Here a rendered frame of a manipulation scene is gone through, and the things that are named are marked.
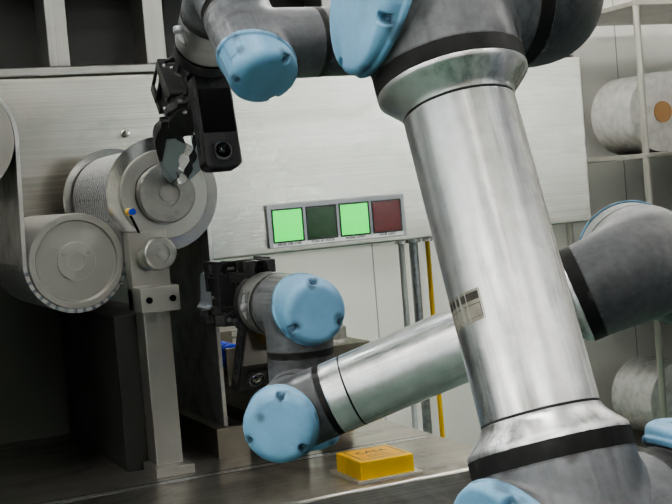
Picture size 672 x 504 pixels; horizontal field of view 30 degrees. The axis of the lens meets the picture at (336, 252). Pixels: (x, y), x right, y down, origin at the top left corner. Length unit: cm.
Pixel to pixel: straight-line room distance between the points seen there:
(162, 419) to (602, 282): 64
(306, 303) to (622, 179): 403
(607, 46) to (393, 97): 440
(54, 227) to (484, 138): 81
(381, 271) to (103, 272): 316
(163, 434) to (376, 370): 45
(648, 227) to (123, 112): 97
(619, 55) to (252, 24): 410
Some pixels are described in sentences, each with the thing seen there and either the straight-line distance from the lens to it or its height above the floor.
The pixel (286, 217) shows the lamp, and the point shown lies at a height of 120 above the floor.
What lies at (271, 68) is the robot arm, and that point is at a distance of 129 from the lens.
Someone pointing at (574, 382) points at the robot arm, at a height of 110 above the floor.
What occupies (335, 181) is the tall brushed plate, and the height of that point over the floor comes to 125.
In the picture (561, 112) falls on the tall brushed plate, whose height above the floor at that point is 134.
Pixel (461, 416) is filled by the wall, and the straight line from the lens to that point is 493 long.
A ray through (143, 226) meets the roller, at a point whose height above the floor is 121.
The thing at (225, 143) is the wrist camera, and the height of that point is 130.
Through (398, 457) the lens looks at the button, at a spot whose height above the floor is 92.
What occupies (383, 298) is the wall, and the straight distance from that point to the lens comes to 472.
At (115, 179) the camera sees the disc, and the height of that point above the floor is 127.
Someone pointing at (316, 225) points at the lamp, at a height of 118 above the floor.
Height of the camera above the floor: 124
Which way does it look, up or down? 3 degrees down
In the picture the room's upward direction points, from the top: 5 degrees counter-clockwise
